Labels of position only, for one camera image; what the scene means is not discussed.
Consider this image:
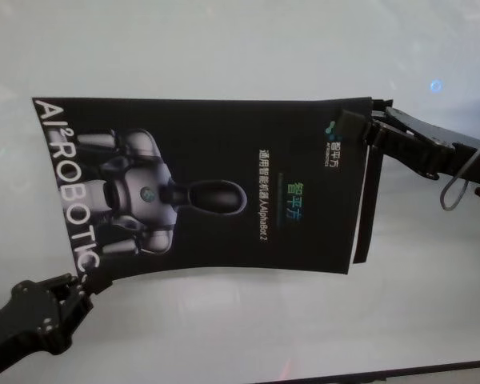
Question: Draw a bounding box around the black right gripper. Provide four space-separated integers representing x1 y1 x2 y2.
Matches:
337 105 480 182

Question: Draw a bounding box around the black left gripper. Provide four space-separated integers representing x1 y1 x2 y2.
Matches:
0 273 114 384

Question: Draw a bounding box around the black robot print poster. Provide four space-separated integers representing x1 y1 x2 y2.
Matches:
30 94 373 279

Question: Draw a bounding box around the short black tape strip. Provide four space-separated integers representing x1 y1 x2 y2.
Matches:
350 98 394 265

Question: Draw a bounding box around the thin grey cable loop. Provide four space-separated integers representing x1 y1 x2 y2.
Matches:
441 139 480 211

